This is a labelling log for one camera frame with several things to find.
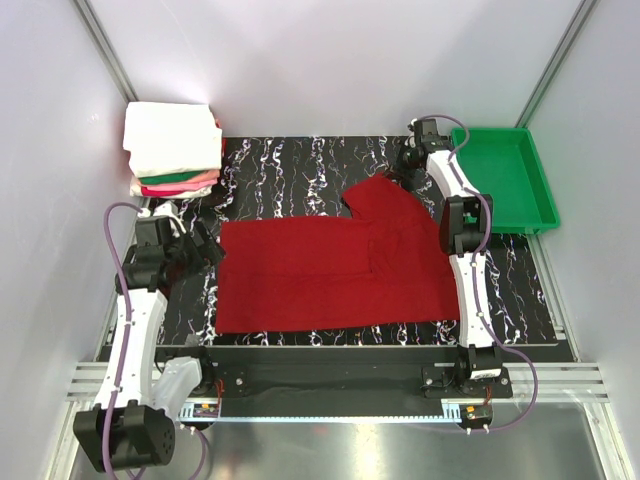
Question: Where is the left aluminium corner post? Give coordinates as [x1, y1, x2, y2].
[71, 0, 138, 102]

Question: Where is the pink folded t shirt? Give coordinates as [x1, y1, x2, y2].
[132, 169, 220, 197]

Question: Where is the green folded t shirt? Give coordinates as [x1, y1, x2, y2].
[137, 170, 204, 185]

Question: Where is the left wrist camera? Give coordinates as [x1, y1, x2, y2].
[134, 214, 184, 247]

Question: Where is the aluminium corner post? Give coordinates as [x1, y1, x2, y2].
[515, 0, 599, 128]
[71, 0, 138, 102]

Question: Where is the green plastic tray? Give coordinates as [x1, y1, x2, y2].
[451, 128, 560, 235]

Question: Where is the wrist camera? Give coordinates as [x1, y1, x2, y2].
[134, 214, 184, 247]
[409, 117, 447, 150]

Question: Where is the red t shirt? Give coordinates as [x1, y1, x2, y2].
[215, 175, 460, 334]

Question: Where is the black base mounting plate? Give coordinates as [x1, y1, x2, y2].
[97, 342, 566, 419]

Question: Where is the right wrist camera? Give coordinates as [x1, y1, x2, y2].
[409, 117, 447, 150]

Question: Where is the white folded t shirt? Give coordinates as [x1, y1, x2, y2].
[123, 102, 223, 178]

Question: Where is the right aluminium corner post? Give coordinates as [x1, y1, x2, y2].
[515, 0, 599, 128]

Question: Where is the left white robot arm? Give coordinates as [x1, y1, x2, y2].
[73, 216, 224, 478]

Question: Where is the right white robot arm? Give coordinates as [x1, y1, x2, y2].
[402, 134, 502, 397]

